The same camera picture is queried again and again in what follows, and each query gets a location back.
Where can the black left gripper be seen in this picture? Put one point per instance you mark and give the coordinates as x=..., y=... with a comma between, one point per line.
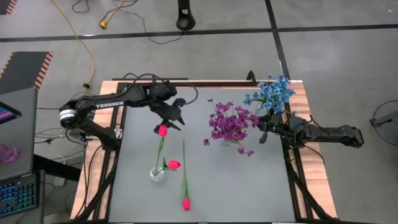
x=166, y=112

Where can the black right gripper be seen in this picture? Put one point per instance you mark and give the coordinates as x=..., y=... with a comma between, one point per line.
x=270, y=123

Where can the blue artificial flower bunch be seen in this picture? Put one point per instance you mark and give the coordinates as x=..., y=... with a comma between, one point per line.
x=276, y=93
x=247, y=100

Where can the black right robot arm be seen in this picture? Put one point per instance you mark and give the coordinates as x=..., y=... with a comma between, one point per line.
x=326, y=133

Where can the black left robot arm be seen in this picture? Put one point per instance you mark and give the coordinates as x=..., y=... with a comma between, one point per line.
x=109, y=105

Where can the narrow-neck ribbed glass vase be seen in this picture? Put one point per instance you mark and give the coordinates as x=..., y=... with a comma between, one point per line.
x=259, y=109

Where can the tall wide-mouth glass vase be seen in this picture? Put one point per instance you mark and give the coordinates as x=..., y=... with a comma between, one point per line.
x=225, y=143

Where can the diamond-cut glass vase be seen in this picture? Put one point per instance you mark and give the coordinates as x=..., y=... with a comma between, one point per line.
x=156, y=176

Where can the large black striped-edge mat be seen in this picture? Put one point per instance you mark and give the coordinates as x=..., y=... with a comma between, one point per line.
x=25, y=71

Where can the lit tablet screen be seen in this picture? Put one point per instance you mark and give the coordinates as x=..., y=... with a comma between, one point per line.
x=6, y=113

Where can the blue backlit laptop keyboard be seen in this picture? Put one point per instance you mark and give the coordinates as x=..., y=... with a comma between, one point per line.
x=18, y=193

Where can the small black striped-edge mat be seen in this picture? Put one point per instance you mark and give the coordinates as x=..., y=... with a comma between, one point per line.
x=6, y=4

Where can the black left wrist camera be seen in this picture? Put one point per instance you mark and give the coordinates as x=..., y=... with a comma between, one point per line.
x=179, y=102

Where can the black aluminium table frame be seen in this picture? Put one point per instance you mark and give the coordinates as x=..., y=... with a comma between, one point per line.
x=107, y=186

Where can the black round post base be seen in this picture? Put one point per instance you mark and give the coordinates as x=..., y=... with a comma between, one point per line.
x=185, y=18

